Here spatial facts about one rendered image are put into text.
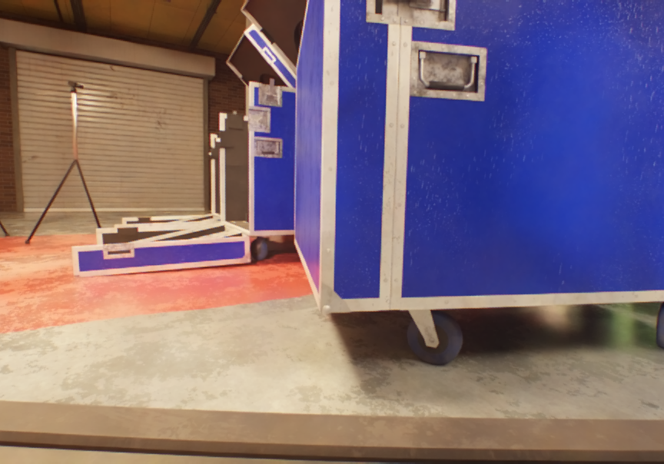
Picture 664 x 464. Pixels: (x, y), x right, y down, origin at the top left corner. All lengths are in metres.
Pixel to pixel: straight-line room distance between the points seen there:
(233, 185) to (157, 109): 5.30
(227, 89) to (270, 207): 6.59
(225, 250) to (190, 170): 6.05
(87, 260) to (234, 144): 1.38
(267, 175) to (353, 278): 1.36
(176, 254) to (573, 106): 1.69
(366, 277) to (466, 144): 0.33
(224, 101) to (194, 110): 0.69
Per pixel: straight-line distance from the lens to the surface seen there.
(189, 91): 8.19
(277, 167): 2.04
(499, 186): 0.82
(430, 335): 0.91
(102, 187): 7.86
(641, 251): 1.07
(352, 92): 0.73
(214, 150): 3.91
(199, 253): 1.97
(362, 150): 0.72
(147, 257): 1.96
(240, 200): 2.87
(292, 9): 2.74
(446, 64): 0.82
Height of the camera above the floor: 0.39
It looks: 6 degrees down
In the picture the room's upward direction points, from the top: 1 degrees clockwise
